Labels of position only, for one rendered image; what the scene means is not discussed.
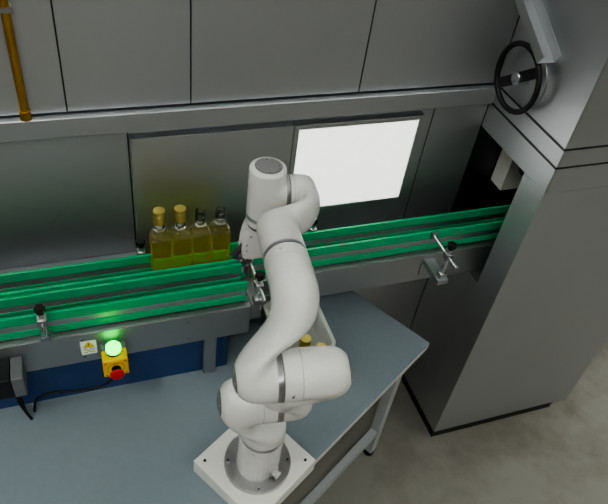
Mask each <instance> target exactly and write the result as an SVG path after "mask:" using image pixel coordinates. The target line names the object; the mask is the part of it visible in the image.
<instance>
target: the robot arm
mask: <svg viewBox="0 0 608 504"><path fill-rule="evenodd" d="M319 210H320V196H319V192H318V189H317V187H316V184H315V182H314V180H313V179H312V178H311V177H310V176H308V175H304V174H287V167H286V165H285V164H284V163H283V162H282V161H280V160H279V159H276V158H273V157H260V158H257V159H255V160H253V161H252V162H251V163H250V166H249V177H248V190H247V204H246V217H245V219H244V221H243V224H242V227H241V231H240V236H239V242H238V247H237V248H236V249H235V250H234V251H233V252H232V253H231V257H232V258H233V259H235V260H238V261H239V262H240V263H242V264H243V272H244V274H246V275H247V278H250V277H251V265H250V263H251V261H252V259H255V258H262V260H263V264H264V268H265V272H266V276H267V280H268V285H269V289H270V295H271V307H270V312H269V315H268V318H267V319H266V321H265V322H264V324H263V325H262V326H261V328H260V329H259V330H258V331H257V332H256V333H255V335H254V336H253V337H252V338H251V339H250V340H249V342H248V343H247V344H246V345H245V347H244V348H243V349H242V351H241V352H240V354H239V355H238V357H237V359H236V361H235V364H234V367H233V369H232V371H233V372H232V378H230V379H228V380H226V381H225V382H224V383H223V384H222V385H221V387H220V388H219V390H218V392H217V407H218V413H219V415H220V417H221V419H222V421H223V422H224V423H225V425H226V426H227V427H229V428H230V429H231V430H232V431H234V432H236V433H237V434H239V435H238V436H237V437H235V438H234V439H233V440H232V441H231V442H230V444H229V446H228V447H227V450H226V452H225V457H224V468H225V472H226V475H227V477H228V479H229V480H230V482H231V483H232V484H233V485H234V486H235V487H236V488H238V489H239V490H241V491H243V492H245V493H248V494H253V495H262V494H267V493H270V492H272V491H274V490H276V489H277V488H279V487H280V486H281V485H282V484H283V483H284V481H285V480H286V478H287V476H288V474H289V471H290V466H291V457H290V453H289V450H288V448H287V446H286V444H285V443H284V438H285V434H286V422H288V421H295V420H299V419H302V418H304V417H306V416H307V415H308V414H309V413H310V411H311V409H312V406H313V404H314V403H319V402H324V401H329V400H333V399H336V398H338V397H341V396H342V395H344V394H345V393H346V392H347V391H348V390H349V388H350V386H351V383H352V380H353V368H352V363H351V360H350V358H349V356H348V355H347V353H346V352H345V351H343V350H342V349H340V348H338V347H335V346H309V347H297V348H288V347H290V346H291V345H293V344H294V343H296V342H297V341H298V340H300V339H301V338H302V337H303V336H304V335H305V334H306V333H307V332H308V331H309V330H310V328H311V327H312V325H313V324H314V322H315V320H316V317H317V314H318V309H319V302H320V293H319V286H318V281H317V278H316V275H315V271H314V268H313V265H312V263H311V260H310V257H309V254H308V251H307V248H306V245H305V243H304V240H303V237H302V234H304V233H305V232H307V231H308V230H309V229H310V228H311V227H312V226H313V224H314V223H315V221H316V219H317V217H318V214H319ZM241 253H242V255H241Z"/></svg>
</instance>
